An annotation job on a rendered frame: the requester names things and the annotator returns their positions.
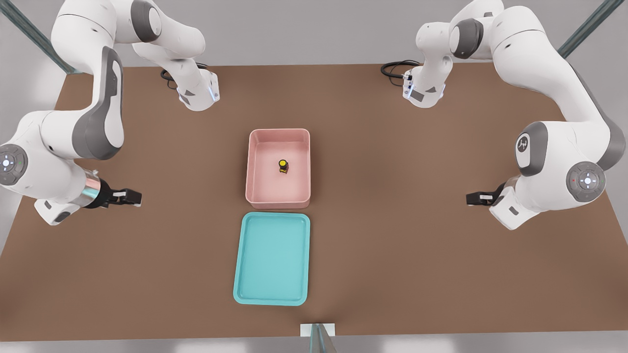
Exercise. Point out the yellow push button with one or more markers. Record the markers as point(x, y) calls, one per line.
point(283, 166)

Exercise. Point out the silver frame post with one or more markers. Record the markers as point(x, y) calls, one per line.
point(586, 27)
point(34, 37)
point(319, 337)

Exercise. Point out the pink plastic box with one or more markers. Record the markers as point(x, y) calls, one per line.
point(278, 167)

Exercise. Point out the pale blue-green tray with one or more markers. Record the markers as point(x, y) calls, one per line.
point(273, 258)

